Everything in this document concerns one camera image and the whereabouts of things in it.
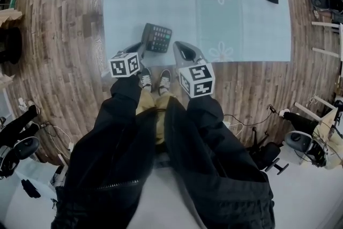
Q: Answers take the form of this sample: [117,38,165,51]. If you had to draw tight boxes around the person's black jacket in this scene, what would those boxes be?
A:
[50,96,277,229]

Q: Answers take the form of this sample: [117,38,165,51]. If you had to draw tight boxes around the black cable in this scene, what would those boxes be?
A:
[223,105,277,126]

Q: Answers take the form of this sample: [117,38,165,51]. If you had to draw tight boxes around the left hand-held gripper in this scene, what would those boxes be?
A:
[101,41,147,79]

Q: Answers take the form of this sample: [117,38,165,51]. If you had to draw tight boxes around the wooden desk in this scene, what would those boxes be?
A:
[294,94,339,127]

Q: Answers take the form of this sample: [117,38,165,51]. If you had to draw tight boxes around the white desk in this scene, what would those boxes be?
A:
[311,20,343,59]

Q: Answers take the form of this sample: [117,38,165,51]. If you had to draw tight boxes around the person's left forearm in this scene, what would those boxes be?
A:
[68,76,143,188]

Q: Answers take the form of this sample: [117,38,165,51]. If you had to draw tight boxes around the person's shoe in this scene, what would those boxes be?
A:
[158,69,173,97]
[140,67,153,93]

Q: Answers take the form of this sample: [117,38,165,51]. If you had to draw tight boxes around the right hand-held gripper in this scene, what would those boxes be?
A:
[173,41,217,99]

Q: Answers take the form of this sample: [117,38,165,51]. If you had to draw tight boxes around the white cable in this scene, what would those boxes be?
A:
[48,124,73,146]

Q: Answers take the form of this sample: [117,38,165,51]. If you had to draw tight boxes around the person's tan trousers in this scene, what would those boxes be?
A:
[135,88,175,146]

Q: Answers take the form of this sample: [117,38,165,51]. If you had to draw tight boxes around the person's right forearm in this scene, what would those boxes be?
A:
[184,95,269,183]

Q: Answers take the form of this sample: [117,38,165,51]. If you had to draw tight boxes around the cardboard box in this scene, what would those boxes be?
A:
[0,8,24,65]

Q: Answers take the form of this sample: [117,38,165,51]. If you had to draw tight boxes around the person's left shoe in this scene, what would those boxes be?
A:
[140,67,153,93]

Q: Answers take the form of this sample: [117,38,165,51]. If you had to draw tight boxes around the black calculator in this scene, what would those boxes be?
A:
[141,23,173,54]

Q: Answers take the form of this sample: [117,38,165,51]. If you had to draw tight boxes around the person's right shoe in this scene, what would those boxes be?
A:
[158,69,173,97]

